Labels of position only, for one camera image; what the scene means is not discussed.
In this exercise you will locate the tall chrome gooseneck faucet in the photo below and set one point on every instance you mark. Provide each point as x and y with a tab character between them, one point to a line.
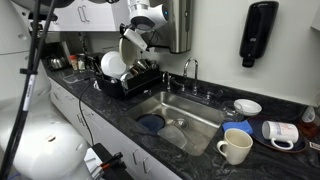
195	76

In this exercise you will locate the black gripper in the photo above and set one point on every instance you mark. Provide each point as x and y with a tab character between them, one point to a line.
124	29

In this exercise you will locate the cream ceramic plate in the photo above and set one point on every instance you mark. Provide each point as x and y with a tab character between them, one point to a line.
128	53

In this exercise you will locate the orange dish soap bottle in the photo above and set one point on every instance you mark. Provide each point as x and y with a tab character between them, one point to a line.
308	121

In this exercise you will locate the small chrome faucet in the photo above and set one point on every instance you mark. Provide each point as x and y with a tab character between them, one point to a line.
167	80

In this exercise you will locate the dark plate under mug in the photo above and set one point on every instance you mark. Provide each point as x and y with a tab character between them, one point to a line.
258	138

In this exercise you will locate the clear spice jar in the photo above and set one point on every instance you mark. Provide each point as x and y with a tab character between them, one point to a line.
81	61

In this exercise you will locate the dark blue plate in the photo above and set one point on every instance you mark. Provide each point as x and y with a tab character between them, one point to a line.
150	122

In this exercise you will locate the clear drinking glass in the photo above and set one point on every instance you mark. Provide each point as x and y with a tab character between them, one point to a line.
230	111

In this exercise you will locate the metal sink drain strainer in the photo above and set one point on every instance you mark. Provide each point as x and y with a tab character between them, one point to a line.
180	123

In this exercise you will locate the steel paper towel dispenser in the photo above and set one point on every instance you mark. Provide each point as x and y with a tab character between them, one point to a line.
178	26

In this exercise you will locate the stainless steel sink basin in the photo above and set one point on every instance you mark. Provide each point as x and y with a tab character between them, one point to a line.
200	110

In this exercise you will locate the black clamp with orange tip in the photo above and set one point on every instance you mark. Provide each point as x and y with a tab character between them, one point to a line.
111	160

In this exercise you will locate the clear plastic food container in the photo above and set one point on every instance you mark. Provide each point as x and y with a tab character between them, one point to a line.
72	78

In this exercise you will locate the white lower cabinets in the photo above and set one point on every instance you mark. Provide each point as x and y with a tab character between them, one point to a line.
110	133

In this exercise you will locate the white printed mug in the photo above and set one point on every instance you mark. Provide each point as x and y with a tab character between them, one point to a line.
281	131

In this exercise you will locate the black wall soap dispenser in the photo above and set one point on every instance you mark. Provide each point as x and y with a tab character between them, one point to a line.
258	30

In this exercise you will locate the white upper cabinet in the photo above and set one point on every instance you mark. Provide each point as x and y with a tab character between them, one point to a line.
96	15

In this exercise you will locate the clear plastic container lid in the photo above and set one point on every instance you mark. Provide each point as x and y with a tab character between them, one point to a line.
172	136

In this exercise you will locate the small white bowl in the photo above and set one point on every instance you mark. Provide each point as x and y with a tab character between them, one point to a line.
248	106

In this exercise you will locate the cream ceramic mug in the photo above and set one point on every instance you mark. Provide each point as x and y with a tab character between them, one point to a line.
235	146

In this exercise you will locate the black dish drying rack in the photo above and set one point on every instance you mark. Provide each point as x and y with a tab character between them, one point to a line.
140	85

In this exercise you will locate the red capped spice jar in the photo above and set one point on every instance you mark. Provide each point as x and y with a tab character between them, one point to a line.
73	62

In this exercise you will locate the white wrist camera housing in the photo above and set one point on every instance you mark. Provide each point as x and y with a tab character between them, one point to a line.
135	38

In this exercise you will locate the blue sponge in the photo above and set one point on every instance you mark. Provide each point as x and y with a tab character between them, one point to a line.
237	127

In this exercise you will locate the metal kettle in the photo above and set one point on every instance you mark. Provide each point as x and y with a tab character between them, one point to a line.
56	63

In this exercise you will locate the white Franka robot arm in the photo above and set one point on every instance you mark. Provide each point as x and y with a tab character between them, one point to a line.
43	150

